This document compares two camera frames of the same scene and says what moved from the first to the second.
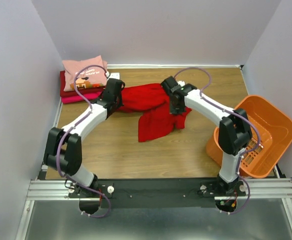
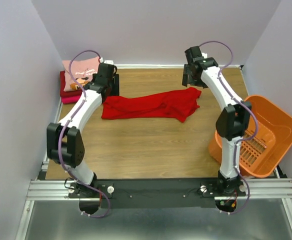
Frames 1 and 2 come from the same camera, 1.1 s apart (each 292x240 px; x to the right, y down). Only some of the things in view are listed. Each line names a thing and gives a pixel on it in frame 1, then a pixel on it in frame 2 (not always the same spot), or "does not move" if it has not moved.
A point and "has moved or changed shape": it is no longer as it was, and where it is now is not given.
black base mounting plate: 189,193 does not move
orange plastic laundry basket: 273,132 does not move
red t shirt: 154,105 has moved or changed shape
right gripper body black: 175,104 -> 188,75
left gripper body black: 117,100 -> 115,85
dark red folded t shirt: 83,92 does not move
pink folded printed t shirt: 91,77 does not move
